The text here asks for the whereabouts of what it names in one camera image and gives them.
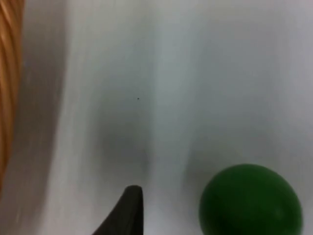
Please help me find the pale brown wicker basket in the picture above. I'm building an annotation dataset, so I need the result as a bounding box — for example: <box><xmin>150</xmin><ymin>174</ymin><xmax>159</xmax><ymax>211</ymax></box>
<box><xmin>0</xmin><ymin>0</ymin><xmax>26</xmax><ymax>194</ymax></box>

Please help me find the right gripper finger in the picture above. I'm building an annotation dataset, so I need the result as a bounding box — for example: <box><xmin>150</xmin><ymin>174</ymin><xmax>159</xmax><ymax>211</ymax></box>
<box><xmin>92</xmin><ymin>185</ymin><xmax>144</xmax><ymax>235</ymax></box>

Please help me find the green ball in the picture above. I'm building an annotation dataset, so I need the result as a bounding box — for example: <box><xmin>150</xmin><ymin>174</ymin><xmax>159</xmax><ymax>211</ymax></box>
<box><xmin>199</xmin><ymin>164</ymin><xmax>304</xmax><ymax>235</ymax></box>

